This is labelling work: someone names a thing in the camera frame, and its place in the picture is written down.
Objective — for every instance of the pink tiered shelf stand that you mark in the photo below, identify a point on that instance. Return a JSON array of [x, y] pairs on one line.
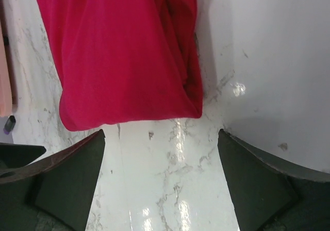
[[6, 91]]

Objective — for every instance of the purple capped marker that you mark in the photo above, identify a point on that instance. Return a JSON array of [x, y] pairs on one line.
[[9, 125]]

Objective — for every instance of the red t shirt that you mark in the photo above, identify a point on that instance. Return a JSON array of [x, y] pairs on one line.
[[124, 60]]

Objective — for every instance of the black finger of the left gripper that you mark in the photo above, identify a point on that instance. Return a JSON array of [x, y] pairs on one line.
[[19, 155]]

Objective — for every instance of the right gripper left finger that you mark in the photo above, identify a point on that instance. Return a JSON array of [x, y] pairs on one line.
[[53, 192]]

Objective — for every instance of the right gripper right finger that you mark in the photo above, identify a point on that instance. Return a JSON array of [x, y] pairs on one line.
[[270, 193]]

